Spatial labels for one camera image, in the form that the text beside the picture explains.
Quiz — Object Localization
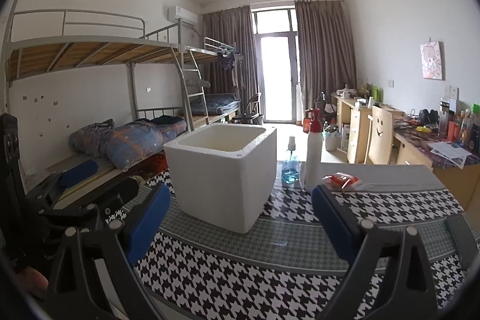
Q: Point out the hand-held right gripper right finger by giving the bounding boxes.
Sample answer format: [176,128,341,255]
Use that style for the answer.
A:
[311,185,440,320]

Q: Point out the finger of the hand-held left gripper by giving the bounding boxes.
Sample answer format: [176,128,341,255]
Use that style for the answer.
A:
[29,160,99,201]
[41,178,140,228]

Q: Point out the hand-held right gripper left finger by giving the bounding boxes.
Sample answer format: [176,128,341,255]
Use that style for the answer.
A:
[47,182,172,320]

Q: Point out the white foam box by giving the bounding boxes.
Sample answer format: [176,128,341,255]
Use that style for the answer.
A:
[163,122,277,234]

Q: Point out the person's left hand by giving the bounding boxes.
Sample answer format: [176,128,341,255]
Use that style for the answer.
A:
[14,265,50,294]

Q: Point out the red snack packet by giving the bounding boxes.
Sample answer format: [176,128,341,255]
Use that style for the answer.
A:
[323,172,370,191]

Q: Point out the blue patterned quilt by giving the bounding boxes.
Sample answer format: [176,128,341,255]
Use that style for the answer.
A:
[68,118,188,171]

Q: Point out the white pump bottle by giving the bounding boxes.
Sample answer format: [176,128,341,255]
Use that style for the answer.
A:
[304,108,324,193]

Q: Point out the small blue spray bottle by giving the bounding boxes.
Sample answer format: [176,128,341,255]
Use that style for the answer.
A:
[281,136,301,186]

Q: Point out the white bucket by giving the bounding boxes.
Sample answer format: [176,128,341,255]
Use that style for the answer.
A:
[324,125,340,152]

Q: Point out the wooden smiley face chair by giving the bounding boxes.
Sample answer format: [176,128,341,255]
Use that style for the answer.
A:
[365,104,394,165]

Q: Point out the houndstooth tablecloth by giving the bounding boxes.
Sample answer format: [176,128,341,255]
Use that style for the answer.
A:
[105,163,473,320]

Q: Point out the large metal bunk bed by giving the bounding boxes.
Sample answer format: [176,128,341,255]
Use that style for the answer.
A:
[4,0,211,189]

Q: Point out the light wooden desk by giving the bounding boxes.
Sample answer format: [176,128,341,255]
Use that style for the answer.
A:
[330,93,480,208]

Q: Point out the folded blue blanket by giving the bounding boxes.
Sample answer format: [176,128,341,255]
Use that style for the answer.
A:
[187,93,241,114]

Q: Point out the dark green flat case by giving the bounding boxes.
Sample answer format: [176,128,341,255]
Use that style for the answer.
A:
[444,214,479,270]

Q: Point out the printed paper sheets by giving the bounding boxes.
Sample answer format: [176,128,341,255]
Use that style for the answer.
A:
[427,141,472,168]

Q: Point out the black folding chair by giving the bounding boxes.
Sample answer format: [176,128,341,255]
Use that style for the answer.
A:
[244,93,263,124]

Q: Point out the black headphones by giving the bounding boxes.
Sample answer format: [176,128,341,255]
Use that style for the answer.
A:
[418,109,439,126]

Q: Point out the clear jar with black lid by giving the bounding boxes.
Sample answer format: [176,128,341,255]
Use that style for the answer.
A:
[439,99,451,139]

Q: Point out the glass balcony door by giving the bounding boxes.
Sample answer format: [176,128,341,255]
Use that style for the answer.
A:
[250,7,301,124]

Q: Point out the small metal bunk bed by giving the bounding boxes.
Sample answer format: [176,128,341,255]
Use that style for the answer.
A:
[180,37,263,126]

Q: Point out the brown curtain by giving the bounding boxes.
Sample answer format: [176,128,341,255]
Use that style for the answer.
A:
[202,5,259,118]
[294,0,357,118]

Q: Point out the dark hanging clothes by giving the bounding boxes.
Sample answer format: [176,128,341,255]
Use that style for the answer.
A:
[217,50,244,71]

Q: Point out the white air conditioner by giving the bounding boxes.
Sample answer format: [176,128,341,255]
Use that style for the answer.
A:
[167,5,199,24]

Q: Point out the wall poster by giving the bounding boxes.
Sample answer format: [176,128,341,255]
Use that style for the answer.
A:
[420,40,444,79]

